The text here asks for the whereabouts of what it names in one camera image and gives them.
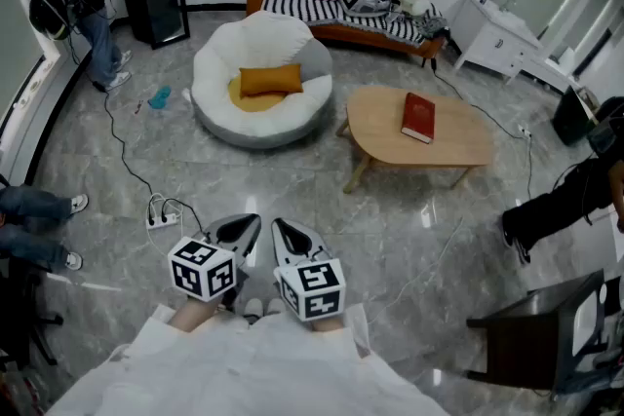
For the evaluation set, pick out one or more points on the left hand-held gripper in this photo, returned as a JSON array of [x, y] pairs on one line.
[[202, 268]]

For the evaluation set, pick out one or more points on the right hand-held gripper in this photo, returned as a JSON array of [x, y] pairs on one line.
[[317, 292]]

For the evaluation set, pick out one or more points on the orange rectangular cushion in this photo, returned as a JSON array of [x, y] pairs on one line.
[[270, 80]]

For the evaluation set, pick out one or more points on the person's left forearm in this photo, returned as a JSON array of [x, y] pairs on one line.
[[192, 314]]

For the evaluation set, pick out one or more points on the person's right forearm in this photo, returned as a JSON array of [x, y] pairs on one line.
[[326, 324]]

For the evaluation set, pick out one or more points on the person's right white shoe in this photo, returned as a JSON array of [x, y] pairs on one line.
[[274, 305]]

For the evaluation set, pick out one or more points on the person's white shoe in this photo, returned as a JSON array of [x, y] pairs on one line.
[[252, 307], [274, 305]]

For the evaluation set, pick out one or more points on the white power strip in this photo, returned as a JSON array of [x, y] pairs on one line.
[[162, 221]]

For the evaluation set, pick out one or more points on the person's left white shoe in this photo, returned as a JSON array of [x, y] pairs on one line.
[[252, 307]]

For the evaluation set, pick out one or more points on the person's white shirt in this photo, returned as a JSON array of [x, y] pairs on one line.
[[234, 370]]

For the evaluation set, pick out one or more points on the light wooden coffee table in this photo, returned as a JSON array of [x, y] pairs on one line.
[[380, 131]]

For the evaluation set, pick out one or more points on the teal floor item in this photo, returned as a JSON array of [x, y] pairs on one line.
[[160, 97]]

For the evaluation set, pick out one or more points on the small red floor item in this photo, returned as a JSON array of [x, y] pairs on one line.
[[139, 107]]

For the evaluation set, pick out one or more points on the red hardcover book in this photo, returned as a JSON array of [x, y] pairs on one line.
[[418, 117]]

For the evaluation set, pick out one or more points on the white egg-shaped beanbag chair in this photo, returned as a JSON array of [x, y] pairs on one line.
[[253, 44]]

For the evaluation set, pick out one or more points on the black office chair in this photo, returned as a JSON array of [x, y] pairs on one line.
[[19, 307]]

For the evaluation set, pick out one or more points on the black white striped blanket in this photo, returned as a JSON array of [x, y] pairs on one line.
[[302, 7]]

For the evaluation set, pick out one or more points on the dark chair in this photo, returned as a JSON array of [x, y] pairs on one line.
[[526, 326]]

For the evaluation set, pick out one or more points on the small white power socket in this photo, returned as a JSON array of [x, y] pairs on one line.
[[524, 131]]

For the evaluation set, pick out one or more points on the grey knitted throw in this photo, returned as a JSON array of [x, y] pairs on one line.
[[431, 26]]

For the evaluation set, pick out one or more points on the white fabric bag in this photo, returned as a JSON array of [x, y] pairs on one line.
[[417, 6]]

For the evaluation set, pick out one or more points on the white vanity cabinet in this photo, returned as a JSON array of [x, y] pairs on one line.
[[492, 41]]

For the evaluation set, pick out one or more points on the black storage box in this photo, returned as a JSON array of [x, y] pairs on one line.
[[570, 119]]

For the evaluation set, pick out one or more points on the white low cabinet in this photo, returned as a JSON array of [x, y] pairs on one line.
[[551, 70]]

